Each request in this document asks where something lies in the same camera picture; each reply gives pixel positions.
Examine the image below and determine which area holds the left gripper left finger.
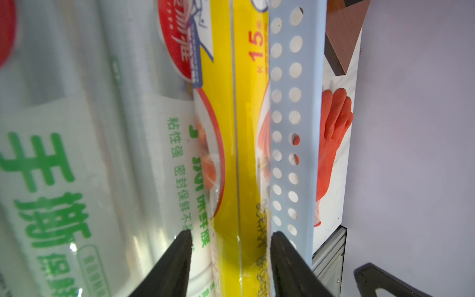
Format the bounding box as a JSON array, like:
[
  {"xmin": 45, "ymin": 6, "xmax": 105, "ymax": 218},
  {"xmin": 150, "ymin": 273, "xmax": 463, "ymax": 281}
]
[{"xmin": 130, "ymin": 230, "xmax": 192, "ymax": 297}]

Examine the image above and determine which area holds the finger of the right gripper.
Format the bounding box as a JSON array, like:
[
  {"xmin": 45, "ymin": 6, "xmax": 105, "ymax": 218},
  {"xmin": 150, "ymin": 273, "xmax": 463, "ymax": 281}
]
[{"xmin": 354, "ymin": 263, "xmax": 430, "ymax": 297}]

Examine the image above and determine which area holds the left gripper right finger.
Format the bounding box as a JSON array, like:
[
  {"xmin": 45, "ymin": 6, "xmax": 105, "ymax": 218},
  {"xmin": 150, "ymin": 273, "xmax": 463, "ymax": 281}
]
[{"xmin": 270, "ymin": 231, "xmax": 332, "ymax": 297}]

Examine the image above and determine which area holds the white green wrap roll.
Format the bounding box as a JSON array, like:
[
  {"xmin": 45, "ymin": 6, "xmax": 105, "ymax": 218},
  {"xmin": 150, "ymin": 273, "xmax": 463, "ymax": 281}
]
[{"xmin": 1, "ymin": 1, "xmax": 150, "ymax": 297}]

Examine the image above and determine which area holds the yellow wrap roll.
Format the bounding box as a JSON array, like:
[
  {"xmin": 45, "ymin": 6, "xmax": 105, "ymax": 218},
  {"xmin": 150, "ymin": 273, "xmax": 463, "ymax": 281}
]
[{"xmin": 157, "ymin": 1, "xmax": 271, "ymax": 297}]

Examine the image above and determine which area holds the light blue plastic basket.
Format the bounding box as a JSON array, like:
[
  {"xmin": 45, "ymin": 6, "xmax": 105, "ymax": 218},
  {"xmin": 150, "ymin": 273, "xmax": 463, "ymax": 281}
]
[{"xmin": 268, "ymin": 0, "xmax": 329, "ymax": 272}]

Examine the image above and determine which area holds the white green text roll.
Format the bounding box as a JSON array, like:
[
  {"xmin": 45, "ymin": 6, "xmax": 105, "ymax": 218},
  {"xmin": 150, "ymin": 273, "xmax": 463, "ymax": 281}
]
[{"xmin": 99, "ymin": 1, "xmax": 217, "ymax": 297}]

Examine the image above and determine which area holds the red rubber glove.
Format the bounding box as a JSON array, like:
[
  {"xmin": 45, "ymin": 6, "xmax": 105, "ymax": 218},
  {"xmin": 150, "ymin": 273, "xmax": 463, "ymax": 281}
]
[{"xmin": 314, "ymin": 88, "xmax": 354, "ymax": 227}]

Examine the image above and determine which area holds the brown wooden display stand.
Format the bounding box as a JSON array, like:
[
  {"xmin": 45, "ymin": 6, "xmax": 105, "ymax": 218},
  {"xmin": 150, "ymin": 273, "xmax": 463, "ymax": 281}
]
[{"xmin": 325, "ymin": 0, "xmax": 371, "ymax": 76}]

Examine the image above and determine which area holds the aluminium rail bench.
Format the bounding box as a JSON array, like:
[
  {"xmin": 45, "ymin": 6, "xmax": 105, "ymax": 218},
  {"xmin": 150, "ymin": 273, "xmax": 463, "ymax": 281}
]
[{"xmin": 312, "ymin": 226, "xmax": 347, "ymax": 297}]

